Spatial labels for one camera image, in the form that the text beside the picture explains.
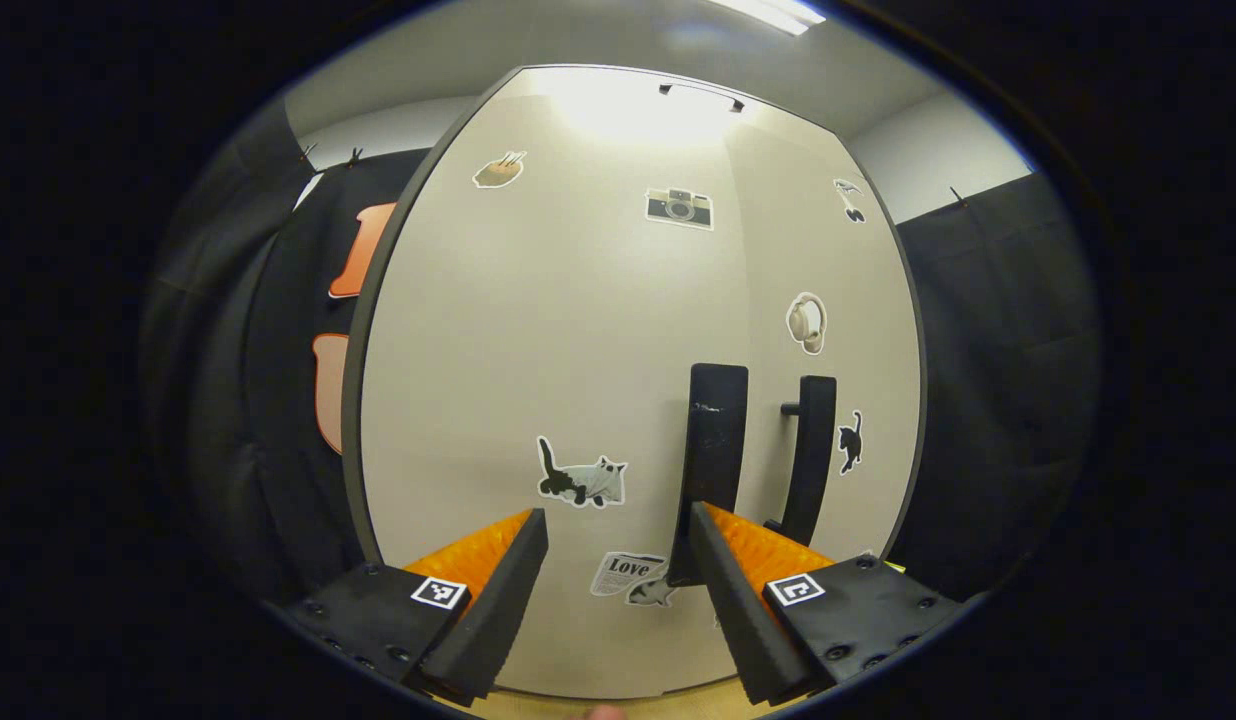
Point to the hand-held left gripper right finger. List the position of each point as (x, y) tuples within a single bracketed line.
[(743, 610)]

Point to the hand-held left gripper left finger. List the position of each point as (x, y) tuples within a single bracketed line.
[(493, 610)]

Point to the white shoe cabinet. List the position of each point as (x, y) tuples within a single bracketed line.
[(352, 420)]

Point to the white shoe cabinet door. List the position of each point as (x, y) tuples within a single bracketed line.
[(808, 230), (538, 330)]

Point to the long ceiling light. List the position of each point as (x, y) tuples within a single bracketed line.
[(773, 12)]

